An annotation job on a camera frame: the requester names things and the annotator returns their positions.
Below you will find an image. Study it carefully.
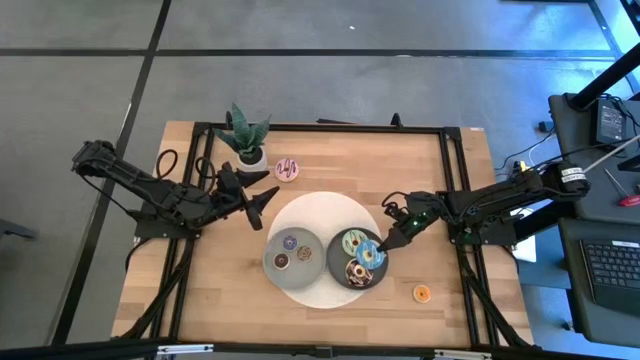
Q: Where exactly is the black power supply box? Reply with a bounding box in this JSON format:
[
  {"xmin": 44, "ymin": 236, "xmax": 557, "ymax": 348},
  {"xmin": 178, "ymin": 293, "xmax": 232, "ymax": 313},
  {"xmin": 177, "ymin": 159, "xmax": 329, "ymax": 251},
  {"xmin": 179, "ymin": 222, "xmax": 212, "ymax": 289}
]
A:
[{"xmin": 594, "ymin": 98, "xmax": 629, "ymax": 146}]

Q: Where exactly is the large pink frosted donut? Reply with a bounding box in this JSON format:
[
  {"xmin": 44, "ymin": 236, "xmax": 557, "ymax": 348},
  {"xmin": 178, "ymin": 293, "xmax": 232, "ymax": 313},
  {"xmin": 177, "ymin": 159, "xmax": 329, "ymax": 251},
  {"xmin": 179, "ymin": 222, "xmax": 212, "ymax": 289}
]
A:
[{"xmin": 274, "ymin": 157, "xmax": 301, "ymax": 183}]

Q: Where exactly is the white plant pot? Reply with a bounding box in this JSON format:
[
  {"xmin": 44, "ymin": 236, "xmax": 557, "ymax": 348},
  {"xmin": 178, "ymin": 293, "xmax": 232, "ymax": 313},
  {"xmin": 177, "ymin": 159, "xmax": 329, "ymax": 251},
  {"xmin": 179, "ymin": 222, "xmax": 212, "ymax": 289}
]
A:
[{"xmin": 236, "ymin": 147, "xmax": 269, "ymax": 174}]

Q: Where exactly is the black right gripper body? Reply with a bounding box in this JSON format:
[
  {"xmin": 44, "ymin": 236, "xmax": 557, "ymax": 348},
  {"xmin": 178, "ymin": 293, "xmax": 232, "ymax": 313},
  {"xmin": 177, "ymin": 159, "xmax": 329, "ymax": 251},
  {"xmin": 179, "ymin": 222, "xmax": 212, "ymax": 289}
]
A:
[{"xmin": 387, "ymin": 192, "xmax": 442, "ymax": 236}]

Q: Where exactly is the large blue frosted donut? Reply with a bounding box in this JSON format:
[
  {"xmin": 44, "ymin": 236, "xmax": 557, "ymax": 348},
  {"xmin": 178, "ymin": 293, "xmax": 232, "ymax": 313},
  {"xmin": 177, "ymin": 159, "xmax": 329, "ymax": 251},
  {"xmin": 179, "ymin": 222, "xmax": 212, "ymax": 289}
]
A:
[{"xmin": 355, "ymin": 239, "xmax": 386, "ymax": 271}]

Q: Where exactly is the white round woven placemat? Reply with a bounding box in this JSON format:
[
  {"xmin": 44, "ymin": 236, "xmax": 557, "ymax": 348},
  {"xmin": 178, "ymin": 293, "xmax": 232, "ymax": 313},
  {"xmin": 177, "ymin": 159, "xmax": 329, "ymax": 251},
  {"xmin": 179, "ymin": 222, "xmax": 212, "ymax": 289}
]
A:
[{"xmin": 267, "ymin": 191, "xmax": 384, "ymax": 310}]

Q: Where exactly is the black diagonal pole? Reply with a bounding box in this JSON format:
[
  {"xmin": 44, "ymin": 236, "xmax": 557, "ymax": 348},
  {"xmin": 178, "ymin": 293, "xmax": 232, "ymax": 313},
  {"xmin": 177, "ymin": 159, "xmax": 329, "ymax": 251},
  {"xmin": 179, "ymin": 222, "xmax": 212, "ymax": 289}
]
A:
[{"xmin": 569, "ymin": 42, "xmax": 640, "ymax": 111}]

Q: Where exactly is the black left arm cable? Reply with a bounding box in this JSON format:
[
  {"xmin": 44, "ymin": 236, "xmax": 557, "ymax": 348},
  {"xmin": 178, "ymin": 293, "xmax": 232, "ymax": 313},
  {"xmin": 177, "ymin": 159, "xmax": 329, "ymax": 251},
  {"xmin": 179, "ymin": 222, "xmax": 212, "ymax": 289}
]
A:
[{"xmin": 156, "ymin": 148, "xmax": 179, "ymax": 180}]

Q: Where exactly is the light grey round plate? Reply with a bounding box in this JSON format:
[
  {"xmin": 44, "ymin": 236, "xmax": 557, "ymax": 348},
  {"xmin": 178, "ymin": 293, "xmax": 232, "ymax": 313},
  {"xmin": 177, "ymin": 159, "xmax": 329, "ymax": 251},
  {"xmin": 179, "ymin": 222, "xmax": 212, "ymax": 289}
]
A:
[{"xmin": 262, "ymin": 226, "xmax": 327, "ymax": 291}]

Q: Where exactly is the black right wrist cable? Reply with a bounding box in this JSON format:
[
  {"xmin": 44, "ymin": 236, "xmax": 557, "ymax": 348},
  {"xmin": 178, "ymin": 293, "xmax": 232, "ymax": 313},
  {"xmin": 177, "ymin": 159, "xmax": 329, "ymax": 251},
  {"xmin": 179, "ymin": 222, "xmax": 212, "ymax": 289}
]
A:
[{"xmin": 382, "ymin": 190, "xmax": 409, "ymax": 209}]

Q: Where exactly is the dark grey side desk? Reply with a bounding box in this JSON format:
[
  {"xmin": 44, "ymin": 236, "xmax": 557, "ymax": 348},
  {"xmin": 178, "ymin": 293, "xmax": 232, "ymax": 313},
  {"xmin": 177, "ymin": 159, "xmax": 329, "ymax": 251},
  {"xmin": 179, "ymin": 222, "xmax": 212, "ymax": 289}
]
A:
[{"xmin": 548, "ymin": 92, "xmax": 640, "ymax": 226}]

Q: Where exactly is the dark grey round plate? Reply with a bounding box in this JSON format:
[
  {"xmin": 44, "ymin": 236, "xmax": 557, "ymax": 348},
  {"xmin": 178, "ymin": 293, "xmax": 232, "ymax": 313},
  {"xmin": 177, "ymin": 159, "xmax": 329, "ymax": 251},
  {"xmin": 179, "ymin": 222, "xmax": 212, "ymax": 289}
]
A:
[{"xmin": 326, "ymin": 227, "xmax": 390, "ymax": 291}]

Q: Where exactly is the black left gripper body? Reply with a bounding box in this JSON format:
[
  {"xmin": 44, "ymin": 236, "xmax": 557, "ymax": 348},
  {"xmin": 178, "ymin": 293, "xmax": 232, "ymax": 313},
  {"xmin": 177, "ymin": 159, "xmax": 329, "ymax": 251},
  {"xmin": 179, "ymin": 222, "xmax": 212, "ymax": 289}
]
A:
[{"xmin": 213, "ymin": 160, "xmax": 265, "ymax": 232}]

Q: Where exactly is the grey chair leg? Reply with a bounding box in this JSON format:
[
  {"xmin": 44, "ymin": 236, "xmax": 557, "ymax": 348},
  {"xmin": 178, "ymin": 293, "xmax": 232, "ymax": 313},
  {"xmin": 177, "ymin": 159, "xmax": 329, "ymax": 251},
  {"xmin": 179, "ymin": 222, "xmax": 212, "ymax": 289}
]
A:
[{"xmin": 0, "ymin": 218, "xmax": 39, "ymax": 241}]

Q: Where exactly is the red handled screwdriver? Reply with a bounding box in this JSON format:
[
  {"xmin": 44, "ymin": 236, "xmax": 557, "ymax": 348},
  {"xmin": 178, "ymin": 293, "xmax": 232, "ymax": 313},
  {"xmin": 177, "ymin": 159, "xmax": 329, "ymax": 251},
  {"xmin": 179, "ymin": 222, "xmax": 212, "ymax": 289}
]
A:
[{"xmin": 603, "ymin": 168, "xmax": 640, "ymax": 208}]

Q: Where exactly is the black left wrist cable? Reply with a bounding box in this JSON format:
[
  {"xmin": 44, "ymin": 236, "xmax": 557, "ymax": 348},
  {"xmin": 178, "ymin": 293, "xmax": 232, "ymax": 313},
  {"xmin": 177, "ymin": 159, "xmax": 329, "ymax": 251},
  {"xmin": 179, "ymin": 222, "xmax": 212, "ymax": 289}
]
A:
[{"xmin": 194, "ymin": 156, "xmax": 217, "ymax": 194}]

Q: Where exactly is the black aluminium table frame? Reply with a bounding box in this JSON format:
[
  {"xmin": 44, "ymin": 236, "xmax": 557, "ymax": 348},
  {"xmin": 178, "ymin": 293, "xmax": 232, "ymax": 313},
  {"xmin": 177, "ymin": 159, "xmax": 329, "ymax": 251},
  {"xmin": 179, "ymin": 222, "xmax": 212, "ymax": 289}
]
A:
[{"xmin": 119, "ymin": 112, "xmax": 531, "ymax": 351}]

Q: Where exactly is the white cable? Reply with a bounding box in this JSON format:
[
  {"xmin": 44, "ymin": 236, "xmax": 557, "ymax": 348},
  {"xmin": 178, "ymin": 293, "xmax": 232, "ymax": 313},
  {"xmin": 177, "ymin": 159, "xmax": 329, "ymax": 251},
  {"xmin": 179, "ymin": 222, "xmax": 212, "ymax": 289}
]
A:
[{"xmin": 582, "ymin": 133, "xmax": 640, "ymax": 174}]

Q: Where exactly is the green snake plant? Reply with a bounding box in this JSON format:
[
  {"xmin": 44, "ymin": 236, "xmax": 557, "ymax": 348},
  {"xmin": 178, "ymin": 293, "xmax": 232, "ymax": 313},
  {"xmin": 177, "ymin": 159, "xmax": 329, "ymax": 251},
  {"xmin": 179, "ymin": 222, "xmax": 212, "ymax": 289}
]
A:
[{"xmin": 213, "ymin": 102, "xmax": 273, "ymax": 157}]

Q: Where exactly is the black rig crossbar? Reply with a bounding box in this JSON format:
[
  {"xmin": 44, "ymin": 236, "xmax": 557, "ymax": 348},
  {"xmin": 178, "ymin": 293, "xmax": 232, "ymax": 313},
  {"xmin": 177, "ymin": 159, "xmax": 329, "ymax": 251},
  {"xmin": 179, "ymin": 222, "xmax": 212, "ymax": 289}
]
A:
[{"xmin": 0, "ymin": 337, "xmax": 640, "ymax": 360}]

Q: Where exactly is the large green frosted donut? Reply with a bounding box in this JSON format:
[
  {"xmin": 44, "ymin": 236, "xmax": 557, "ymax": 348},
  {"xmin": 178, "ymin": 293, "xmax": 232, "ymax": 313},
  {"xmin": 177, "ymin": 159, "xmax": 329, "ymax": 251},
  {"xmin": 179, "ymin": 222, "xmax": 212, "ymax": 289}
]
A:
[{"xmin": 341, "ymin": 229, "xmax": 369, "ymax": 257}]

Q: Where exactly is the white paper sheet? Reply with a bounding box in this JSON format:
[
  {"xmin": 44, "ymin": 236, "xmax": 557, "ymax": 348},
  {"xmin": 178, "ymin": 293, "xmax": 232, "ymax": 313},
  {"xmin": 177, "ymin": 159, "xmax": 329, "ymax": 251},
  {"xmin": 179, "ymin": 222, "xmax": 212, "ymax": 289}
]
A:
[{"xmin": 509, "ymin": 207, "xmax": 537, "ymax": 264}]

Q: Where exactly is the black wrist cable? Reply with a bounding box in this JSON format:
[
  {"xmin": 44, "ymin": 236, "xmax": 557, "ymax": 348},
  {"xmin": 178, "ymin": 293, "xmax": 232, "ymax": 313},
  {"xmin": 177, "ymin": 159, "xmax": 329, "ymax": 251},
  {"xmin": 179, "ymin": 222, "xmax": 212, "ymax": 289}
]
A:
[
  {"xmin": 382, "ymin": 190, "xmax": 409, "ymax": 209},
  {"xmin": 194, "ymin": 156, "xmax": 217, "ymax": 194}
]

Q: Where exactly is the large chocolate sprinkled donut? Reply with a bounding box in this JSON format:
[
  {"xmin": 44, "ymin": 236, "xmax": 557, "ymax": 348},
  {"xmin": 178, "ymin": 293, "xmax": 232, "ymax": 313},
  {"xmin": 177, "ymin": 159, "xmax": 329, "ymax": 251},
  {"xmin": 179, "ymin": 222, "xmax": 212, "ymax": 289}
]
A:
[{"xmin": 344, "ymin": 258, "xmax": 374, "ymax": 289}]

